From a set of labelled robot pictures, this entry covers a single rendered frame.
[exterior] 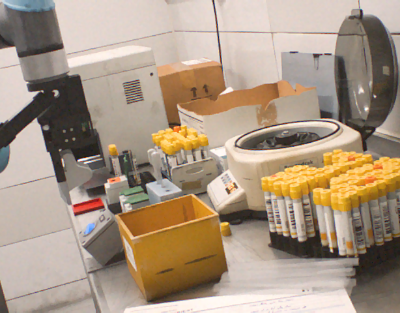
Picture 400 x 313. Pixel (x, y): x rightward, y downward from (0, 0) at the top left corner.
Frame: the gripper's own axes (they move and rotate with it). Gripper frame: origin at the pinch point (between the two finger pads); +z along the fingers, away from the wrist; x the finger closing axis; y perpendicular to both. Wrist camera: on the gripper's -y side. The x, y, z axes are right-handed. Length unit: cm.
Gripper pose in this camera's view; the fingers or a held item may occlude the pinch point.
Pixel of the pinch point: (64, 198)
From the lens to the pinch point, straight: 115.0
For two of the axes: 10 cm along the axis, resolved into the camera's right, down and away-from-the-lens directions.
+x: -2.3, -1.9, 9.6
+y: 9.5, -2.4, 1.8
